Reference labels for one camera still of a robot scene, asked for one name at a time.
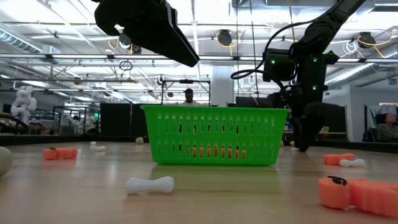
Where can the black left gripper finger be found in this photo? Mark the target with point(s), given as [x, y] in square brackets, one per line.
[168, 40]

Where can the black screen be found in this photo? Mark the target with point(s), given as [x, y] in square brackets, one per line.
[248, 102]

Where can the black metal stand frame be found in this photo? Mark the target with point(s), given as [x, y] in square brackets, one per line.
[186, 81]

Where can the green plastic basket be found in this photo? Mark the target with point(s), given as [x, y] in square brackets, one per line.
[217, 137]

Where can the black partition panel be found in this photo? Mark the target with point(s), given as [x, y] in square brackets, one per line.
[124, 121]
[343, 121]

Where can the person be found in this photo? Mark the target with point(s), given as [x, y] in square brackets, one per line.
[188, 96]
[387, 126]
[75, 123]

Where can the grey hanging cloth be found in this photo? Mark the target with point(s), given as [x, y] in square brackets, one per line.
[373, 109]

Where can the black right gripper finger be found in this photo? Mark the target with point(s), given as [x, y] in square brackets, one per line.
[308, 133]
[296, 133]

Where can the orange toy skeleton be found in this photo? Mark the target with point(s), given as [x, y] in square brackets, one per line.
[241, 154]
[335, 159]
[194, 152]
[357, 196]
[60, 153]
[216, 151]
[230, 152]

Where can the shelf with colourful boxes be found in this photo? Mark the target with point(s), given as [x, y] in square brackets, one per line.
[326, 129]

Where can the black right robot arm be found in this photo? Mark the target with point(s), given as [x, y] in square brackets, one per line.
[329, 21]

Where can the grey ventilation duct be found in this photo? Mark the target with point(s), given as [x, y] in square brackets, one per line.
[18, 40]
[357, 73]

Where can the white humanoid robot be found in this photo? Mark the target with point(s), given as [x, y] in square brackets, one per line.
[23, 102]

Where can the white square pillar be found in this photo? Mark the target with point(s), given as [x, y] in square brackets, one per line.
[222, 87]

